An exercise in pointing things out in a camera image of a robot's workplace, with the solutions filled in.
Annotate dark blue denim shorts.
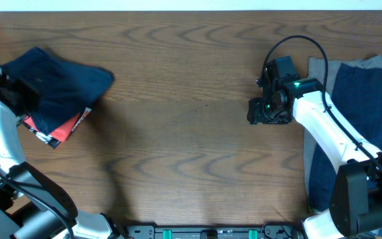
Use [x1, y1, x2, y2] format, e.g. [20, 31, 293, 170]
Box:
[3, 47, 114, 134]

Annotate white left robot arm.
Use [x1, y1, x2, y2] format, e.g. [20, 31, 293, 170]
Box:
[0, 66, 121, 238]

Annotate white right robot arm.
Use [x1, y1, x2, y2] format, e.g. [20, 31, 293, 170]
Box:
[247, 75, 382, 238]

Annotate black white printed garment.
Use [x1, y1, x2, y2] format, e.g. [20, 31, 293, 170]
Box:
[22, 108, 92, 149]

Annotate red folded t-shirt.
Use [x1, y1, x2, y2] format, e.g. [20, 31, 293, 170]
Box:
[23, 114, 80, 142]

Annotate grey folded garment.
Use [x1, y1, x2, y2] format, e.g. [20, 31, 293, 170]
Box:
[295, 55, 382, 194]

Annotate dark blue denim garment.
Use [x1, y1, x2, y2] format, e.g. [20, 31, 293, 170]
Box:
[308, 63, 382, 212]

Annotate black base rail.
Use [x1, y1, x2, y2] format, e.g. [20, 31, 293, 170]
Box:
[124, 222, 306, 239]

